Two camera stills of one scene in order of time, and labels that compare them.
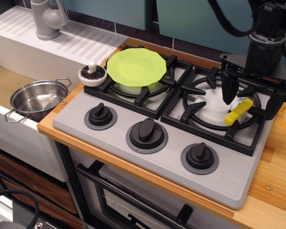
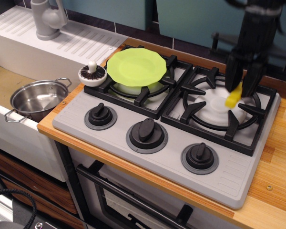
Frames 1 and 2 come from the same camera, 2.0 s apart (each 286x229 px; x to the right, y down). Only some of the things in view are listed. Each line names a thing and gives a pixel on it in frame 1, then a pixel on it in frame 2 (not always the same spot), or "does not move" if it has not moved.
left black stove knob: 100,118 does not move
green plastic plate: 136,67 does not move
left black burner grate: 152,100 does not move
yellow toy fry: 238,111 to 234,97
